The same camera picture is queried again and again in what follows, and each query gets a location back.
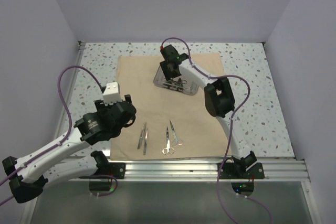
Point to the steel clamp in tray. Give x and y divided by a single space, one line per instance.
175 85

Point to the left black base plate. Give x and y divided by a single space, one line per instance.
116 170

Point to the aluminium left side rail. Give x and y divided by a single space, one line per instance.
68 86

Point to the steel scissors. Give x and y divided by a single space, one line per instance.
168 149

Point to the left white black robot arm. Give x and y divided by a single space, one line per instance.
71 155

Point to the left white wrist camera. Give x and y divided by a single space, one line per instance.
111 93

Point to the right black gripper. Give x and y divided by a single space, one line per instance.
167 74

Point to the steel forceps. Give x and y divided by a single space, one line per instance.
177 141

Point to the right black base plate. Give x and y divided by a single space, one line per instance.
241 169

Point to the steel instrument tray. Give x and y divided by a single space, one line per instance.
191 88

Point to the steel tweezers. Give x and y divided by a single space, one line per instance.
145 142
141 136

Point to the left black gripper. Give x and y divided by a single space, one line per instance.
101 107

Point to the aluminium rail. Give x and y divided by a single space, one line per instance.
68 86
205 169

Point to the beige cloth wrap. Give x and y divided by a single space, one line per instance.
202 135

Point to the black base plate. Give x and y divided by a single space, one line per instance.
116 170
241 169

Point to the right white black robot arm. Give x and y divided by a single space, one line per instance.
219 103

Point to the aluminium front rail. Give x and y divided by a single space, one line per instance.
205 169

